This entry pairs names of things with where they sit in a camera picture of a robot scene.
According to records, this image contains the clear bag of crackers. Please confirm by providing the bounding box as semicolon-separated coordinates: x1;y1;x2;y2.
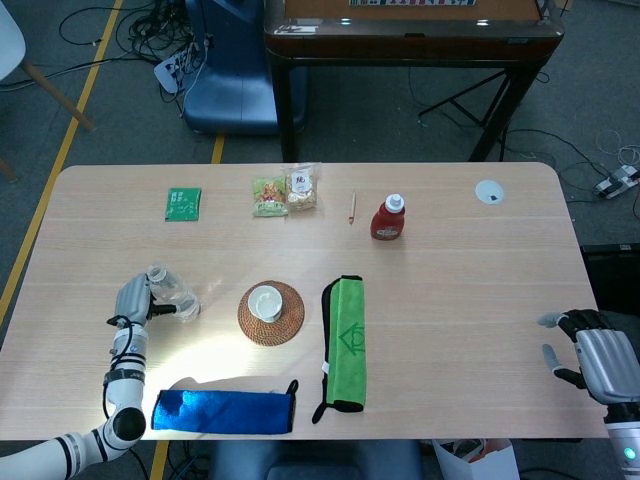
284;162;322;212

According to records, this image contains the light green snack bag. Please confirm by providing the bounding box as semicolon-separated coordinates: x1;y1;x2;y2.
251;177;290;219

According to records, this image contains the dark blue seat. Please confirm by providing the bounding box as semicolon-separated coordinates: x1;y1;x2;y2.
207;439;424;480

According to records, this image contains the black floor cable bundle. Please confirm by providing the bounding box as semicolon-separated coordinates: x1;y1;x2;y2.
58;0;201;66

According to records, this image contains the round woven rattan coaster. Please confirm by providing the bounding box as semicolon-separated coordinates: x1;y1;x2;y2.
237;280;306;347

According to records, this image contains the dark green sachet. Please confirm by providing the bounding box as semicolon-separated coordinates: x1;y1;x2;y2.
164;187;203;223

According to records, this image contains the black tripod stand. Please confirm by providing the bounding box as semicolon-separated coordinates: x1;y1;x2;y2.
417;69;511;132

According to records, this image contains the red ketchup squeeze bottle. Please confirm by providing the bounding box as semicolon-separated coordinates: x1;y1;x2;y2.
370;193;407;242

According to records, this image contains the white chair with wooden legs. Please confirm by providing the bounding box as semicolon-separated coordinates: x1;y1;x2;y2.
0;0;96;184

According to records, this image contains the white power strip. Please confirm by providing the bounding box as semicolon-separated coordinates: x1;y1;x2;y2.
153;47;201;94

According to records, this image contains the white round cable grommet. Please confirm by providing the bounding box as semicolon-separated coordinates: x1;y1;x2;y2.
474;179;507;205

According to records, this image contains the grey power strip with plugs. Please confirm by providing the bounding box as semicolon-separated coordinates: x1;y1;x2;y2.
592;167;640;197

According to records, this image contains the brown mahjong table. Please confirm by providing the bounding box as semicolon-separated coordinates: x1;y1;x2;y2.
263;0;565;163

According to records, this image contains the blue machine base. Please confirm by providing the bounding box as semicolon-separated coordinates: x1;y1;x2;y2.
182;0;307;137

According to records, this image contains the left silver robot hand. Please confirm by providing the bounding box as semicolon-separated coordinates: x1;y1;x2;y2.
114;272;179;330

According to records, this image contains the transparent plastic water bottle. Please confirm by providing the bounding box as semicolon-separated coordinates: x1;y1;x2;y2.
145;264;202;322

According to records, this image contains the white flower-print paper cup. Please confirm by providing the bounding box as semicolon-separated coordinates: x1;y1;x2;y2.
247;283;284;322

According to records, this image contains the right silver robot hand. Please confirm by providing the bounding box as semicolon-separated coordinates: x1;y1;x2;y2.
537;308;636;405

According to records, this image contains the white paper bag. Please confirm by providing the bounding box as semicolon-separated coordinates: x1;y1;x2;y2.
432;438;519;480

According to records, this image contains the blue microfiber towel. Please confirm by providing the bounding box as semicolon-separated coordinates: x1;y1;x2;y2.
151;379;300;435

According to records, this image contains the green microfiber towel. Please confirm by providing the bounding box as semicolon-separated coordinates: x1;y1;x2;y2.
311;274;367;425

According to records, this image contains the black box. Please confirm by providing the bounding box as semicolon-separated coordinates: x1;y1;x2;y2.
579;243;640;316

